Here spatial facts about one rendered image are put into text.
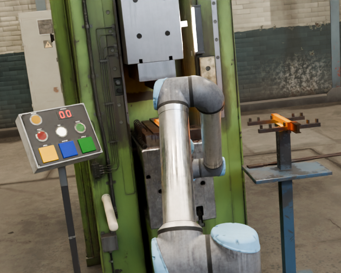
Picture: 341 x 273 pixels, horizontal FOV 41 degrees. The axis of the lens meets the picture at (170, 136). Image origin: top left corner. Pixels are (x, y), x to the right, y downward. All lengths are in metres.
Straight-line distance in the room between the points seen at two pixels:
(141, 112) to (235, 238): 1.65
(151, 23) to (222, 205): 1.17
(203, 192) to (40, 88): 5.63
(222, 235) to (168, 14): 1.36
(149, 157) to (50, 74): 5.53
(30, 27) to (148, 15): 5.54
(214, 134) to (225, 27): 0.96
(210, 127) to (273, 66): 6.97
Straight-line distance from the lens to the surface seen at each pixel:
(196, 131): 2.54
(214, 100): 1.72
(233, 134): 2.77
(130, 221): 2.76
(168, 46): 2.47
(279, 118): 2.47
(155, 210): 2.54
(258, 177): 2.39
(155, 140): 2.50
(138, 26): 2.44
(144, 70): 2.44
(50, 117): 2.31
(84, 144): 2.29
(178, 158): 1.57
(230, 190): 2.85
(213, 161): 2.08
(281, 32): 8.81
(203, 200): 2.59
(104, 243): 2.73
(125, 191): 2.70
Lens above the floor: 1.48
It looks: 12 degrees down
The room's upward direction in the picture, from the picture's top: 6 degrees counter-clockwise
